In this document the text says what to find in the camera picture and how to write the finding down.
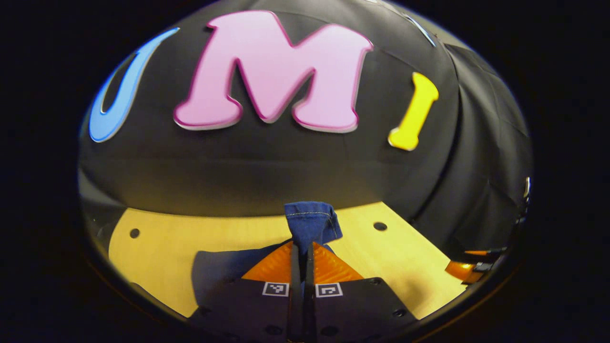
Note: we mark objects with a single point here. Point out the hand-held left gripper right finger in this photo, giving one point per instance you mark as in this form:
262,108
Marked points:
310,295

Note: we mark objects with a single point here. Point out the black backdrop cloth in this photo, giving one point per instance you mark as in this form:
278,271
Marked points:
286,166

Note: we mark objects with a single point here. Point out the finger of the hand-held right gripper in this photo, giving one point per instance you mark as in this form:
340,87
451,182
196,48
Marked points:
460,270
483,252

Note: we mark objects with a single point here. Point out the blue denim jeans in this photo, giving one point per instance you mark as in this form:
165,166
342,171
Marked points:
312,224

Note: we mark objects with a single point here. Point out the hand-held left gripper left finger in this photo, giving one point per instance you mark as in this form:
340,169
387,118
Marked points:
295,295

